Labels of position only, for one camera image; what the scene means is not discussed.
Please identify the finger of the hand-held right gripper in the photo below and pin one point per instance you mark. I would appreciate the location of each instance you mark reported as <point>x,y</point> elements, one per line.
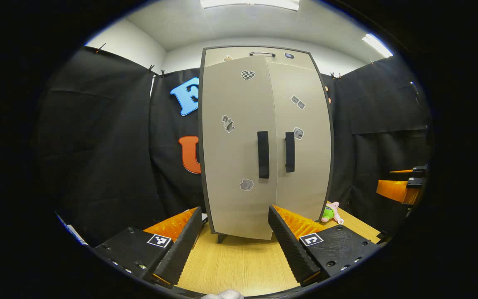
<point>417,170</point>
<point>394,190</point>

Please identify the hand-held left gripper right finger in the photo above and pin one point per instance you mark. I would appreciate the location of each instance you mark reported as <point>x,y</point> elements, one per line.
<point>291,245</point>

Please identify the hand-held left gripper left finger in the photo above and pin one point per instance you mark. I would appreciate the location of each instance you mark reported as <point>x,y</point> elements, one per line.
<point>181,245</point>

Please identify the grey shoe cabinet door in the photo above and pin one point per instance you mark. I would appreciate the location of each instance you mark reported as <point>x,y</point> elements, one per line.
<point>309,174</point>
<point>235,158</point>

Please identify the grey shoe cabinet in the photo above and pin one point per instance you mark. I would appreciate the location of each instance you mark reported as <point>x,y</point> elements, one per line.
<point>264,50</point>

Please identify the grey cabinet drawer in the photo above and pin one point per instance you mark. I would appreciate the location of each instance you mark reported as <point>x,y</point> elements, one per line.
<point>297,61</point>

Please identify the pink green plush toy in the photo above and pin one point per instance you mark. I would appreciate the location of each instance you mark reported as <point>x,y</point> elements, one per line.
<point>330,214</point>

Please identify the black backdrop cloth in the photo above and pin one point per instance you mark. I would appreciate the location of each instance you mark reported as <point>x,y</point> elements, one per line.
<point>106,158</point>

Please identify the ceiling light panel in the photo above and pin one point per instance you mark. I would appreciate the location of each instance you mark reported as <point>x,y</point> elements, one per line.
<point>249,3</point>
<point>378,45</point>

